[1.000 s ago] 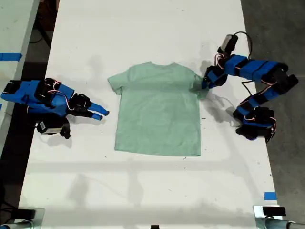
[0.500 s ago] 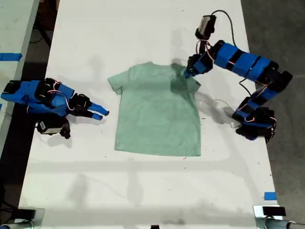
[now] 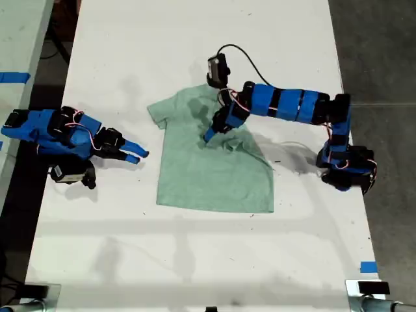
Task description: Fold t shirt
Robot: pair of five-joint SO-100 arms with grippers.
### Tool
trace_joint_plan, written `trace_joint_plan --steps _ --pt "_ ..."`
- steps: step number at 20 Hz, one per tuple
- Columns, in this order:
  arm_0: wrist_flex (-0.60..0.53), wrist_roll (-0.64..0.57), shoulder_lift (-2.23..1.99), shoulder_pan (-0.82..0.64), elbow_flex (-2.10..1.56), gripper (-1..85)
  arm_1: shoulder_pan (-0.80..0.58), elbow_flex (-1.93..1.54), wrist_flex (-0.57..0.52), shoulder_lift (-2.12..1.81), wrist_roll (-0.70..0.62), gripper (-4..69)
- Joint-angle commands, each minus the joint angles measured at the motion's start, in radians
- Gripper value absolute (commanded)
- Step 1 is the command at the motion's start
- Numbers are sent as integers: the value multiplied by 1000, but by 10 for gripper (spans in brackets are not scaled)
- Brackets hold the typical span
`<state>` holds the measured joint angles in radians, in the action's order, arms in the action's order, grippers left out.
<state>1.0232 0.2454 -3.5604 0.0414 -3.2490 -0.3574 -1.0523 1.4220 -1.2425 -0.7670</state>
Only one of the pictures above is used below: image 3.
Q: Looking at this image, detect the pale green T-shirt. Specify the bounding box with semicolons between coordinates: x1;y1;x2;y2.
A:
146;83;276;215

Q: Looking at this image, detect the black clamp block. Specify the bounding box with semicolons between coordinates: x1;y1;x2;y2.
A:
23;285;50;298
357;281;391;295

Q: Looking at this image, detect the long blue tape strip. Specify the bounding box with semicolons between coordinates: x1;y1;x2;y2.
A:
0;71;31;85

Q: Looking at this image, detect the white side table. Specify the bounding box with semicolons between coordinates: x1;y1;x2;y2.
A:
0;0;55;209

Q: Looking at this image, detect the metal clamp bracket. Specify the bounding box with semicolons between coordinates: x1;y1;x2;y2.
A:
23;282;62;302
344;278;391;312

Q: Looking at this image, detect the black camera cable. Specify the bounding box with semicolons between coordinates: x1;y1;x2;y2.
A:
216;44;272;87

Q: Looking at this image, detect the short blue tape strip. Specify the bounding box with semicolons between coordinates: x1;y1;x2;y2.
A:
359;261;379;274

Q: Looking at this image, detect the arm camera box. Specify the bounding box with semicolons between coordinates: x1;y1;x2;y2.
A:
48;163;86;185
207;53;229;82

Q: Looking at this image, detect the grey metal pipe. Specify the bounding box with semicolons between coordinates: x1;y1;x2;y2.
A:
0;300;45;312
361;296;416;312

